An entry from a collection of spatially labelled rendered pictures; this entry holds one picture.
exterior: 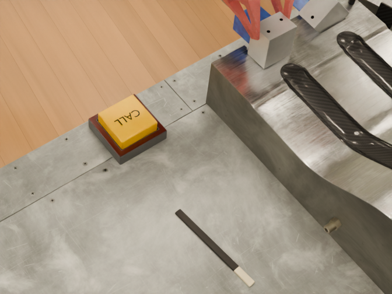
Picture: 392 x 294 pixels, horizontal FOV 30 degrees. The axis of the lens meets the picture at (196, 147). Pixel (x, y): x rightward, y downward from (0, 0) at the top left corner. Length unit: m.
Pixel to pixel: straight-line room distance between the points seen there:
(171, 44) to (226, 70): 0.17
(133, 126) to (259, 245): 0.23
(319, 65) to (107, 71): 0.32
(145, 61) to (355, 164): 0.37
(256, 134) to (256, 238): 0.14
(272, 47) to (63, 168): 0.33
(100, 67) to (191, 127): 0.17
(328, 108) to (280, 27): 0.13
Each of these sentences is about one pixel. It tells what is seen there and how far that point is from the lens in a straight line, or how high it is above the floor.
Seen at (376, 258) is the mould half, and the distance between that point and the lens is 0.94.
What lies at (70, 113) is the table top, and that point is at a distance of 1.07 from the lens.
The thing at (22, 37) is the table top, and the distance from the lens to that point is 1.17.
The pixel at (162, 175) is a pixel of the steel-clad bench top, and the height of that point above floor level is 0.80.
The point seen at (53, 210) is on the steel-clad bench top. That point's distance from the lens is 0.98.
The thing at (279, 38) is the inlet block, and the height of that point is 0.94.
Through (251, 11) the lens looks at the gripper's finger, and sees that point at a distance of 0.95.
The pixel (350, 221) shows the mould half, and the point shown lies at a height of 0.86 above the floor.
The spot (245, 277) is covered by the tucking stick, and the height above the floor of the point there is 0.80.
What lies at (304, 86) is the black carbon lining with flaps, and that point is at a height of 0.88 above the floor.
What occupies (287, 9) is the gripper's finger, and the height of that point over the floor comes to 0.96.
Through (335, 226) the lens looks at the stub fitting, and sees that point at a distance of 0.95.
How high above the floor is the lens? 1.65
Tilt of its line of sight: 56 degrees down
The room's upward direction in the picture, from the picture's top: 8 degrees clockwise
